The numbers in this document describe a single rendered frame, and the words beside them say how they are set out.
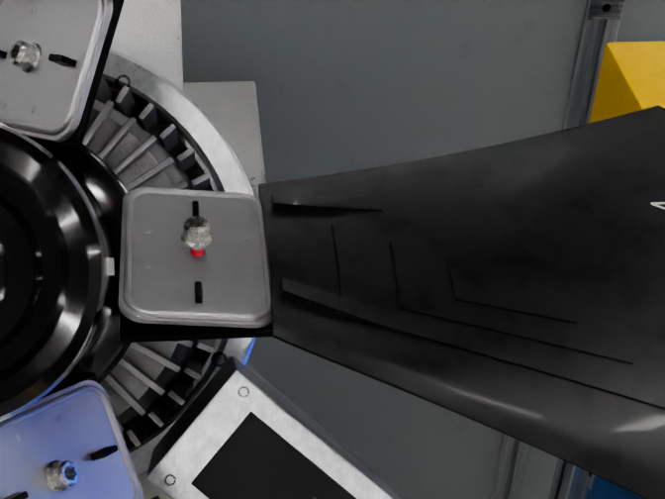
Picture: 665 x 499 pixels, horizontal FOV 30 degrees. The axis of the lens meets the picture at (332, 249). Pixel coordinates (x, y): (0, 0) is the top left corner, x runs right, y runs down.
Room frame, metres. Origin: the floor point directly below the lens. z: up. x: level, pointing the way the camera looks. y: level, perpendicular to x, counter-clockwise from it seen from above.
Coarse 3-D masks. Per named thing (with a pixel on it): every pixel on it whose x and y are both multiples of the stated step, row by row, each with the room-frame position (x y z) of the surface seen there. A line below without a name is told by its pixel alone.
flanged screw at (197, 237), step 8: (184, 224) 0.42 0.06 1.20; (192, 224) 0.42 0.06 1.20; (200, 224) 0.42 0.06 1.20; (208, 224) 0.42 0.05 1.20; (184, 232) 0.41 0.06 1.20; (192, 232) 0.41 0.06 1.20; (200, 232) 0.41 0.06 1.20; (208, 232) 0.41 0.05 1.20; (184, 240) 0.41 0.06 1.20; (192, 240) 0.41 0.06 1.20; (200, 240) 0.41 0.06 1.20; (208, 240) 0.41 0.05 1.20; (192, 248) 0.41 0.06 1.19; (200, 248) 0.41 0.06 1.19
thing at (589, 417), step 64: (576, 128) 0.53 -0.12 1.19; (640, 128) 0.53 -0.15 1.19; (320, 192) 0.46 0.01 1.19; (384, 192) 0.47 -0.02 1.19; (448, 192) 0.47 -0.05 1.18; (512, 192) 0.48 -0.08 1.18; (576, 192) 0.48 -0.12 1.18; (320, 256) 0.42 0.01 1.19; (384, 256) 0.42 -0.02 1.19; (448, 256) 0.43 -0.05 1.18; (512, 256) 0.43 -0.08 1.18; (576, 256) 0.44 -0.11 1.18; (640, 256) 0.45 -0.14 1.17; (320, 320) 0.38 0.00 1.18; (384, 320) 0.39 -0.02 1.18; (448, 320) 0.39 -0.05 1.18; (512, 320) 0.40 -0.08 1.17; (576, 320) 0.40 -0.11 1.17; (640, 320) 0.41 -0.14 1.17; (448, 384) 0.36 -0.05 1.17; (512, 384) 0.37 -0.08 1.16; (576, 384) 0.37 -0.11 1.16; (640, 384) 0.38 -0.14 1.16; (576, 448) 0.35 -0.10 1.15; (640, 448) 0.35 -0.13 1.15
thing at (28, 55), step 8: (16, 48) 0.46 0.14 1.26; (24, 48) 0.46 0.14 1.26; (32, 48) 0.46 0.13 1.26; (40, 48) 0.46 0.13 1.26; (16, 56) 0.46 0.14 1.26; (24, 56) 0.46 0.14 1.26; (32, 56) 0.46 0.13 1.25; (40, 56) 0.46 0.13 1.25; (16, 64) 0.46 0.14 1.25; (24, 64) 0.46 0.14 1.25; (32, 64) 0.46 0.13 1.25
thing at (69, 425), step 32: (96, 384) 0.40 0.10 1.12; (32, 416) 0.36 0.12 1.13; (64, 416) 0.37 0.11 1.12; (96, 416) 0.38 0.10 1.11; (0, 448) 0.34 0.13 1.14; (32, 448) 0.35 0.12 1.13; (64, 448) 0.36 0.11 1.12; (96, 448) 0.37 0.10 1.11; (0, 480) 0.33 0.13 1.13; (32, 480) 0.34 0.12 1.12; (96, 480) 0.36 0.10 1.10; (128, 480) 0.37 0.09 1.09
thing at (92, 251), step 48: (0, 144) 0.38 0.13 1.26; (48, 144) 0.47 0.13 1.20; (0, 192) 0.38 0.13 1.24; (48, 192) 0.37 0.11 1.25; (96, 192) 0.46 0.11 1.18; (0, 240) 0.36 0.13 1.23; (48, 240) 0.37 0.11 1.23; (96, 240) 0.37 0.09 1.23; (0, 288) 0.36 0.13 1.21; (48, 288) 0.36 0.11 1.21; (96, 288) 0.35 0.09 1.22; (0, 336) 0.34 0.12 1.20; (48, 336) 0.34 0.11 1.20; (96, 336) 0.37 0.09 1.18; (0, 384) 0.33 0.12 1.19; (48, 384) 0.33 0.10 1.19
